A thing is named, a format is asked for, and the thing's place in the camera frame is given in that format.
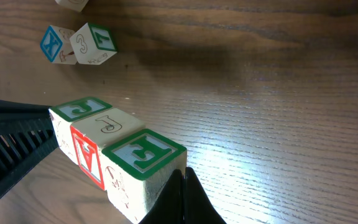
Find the wooden block brown circle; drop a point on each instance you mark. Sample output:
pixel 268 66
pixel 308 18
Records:
pixel 75 5

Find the red letter block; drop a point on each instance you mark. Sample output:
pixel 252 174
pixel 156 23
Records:
pixel 92 134

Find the blue letter block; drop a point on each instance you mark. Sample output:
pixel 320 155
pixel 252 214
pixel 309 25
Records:
pixel 57 47

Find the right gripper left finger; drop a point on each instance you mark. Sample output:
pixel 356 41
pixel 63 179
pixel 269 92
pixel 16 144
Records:
pixel 168 207

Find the wooden block yellow side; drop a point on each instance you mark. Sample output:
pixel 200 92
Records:
pixel 136 168

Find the wooden block red side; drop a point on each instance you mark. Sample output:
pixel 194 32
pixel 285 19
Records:
pixel 93 44

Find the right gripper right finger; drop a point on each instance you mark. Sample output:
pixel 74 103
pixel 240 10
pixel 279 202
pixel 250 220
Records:
pixel 197 208

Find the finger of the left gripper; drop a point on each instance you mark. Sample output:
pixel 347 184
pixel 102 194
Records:
pixel 26 138

